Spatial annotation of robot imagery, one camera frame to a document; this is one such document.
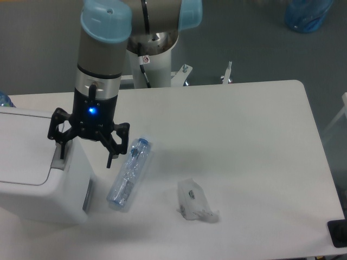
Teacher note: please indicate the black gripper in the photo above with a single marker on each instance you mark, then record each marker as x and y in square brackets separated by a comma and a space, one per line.
[92, 116]

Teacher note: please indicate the white push-button trash can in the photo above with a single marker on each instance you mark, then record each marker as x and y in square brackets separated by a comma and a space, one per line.
[36, 183]

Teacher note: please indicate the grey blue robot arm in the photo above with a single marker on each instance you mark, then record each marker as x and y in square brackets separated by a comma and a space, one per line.
[108, 30]

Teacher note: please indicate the clear plastic water bottle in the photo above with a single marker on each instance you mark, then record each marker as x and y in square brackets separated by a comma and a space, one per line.
[125, 186]

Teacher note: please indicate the clear crumpled plastic bag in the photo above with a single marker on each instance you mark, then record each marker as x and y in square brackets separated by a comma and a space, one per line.
[193, 204]

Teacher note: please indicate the large blue water jug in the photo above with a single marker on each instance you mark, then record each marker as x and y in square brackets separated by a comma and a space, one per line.
[306, 16]

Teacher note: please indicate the black device at table edge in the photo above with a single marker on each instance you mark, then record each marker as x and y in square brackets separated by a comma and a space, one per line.
[337, 230]

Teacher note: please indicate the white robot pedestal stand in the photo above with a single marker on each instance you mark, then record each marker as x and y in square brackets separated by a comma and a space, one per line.
[150, 58]

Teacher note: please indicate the white frame at right edge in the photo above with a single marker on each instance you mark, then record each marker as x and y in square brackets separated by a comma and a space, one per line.
[337, 124]

